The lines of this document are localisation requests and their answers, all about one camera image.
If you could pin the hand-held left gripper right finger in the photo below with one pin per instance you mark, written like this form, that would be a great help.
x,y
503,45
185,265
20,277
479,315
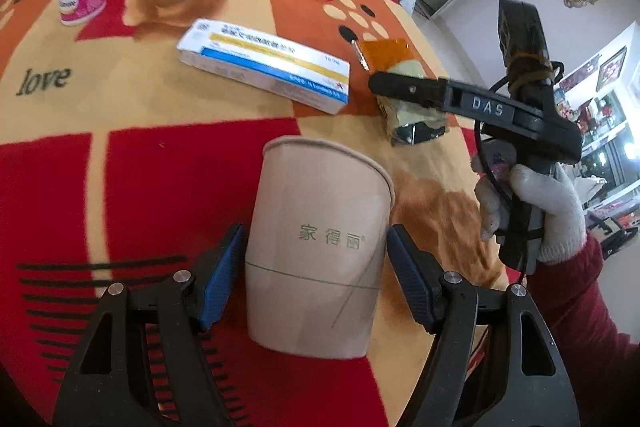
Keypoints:
x,y
412,277

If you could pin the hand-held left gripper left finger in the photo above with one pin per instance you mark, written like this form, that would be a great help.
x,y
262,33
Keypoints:
x,y
222,277

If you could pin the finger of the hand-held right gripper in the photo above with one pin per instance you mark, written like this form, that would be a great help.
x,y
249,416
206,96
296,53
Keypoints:
x,y
405,88

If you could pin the yellow-green sponge packet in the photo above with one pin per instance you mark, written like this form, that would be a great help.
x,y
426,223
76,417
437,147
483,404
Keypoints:
x,y
405,127

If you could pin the brown paper cup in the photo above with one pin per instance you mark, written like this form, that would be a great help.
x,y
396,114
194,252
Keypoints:
x,y
315,247

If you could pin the person's right forearm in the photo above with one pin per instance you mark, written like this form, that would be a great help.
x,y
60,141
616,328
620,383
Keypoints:
x,y
575,317

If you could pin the person's right hand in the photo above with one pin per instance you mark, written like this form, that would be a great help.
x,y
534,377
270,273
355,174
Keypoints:
x,y
560,207

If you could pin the glass display cabinet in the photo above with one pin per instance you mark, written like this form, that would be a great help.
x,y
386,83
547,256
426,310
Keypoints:
x,y
605,147

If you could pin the red orange patterned blanket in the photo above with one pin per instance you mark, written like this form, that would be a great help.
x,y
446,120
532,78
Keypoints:
x,y
150,167

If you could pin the long white medicine box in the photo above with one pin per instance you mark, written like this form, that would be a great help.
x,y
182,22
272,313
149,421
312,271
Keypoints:
x,y
260,62

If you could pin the framed wall picture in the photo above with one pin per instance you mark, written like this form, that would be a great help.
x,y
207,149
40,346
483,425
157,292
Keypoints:
x,y
612,69

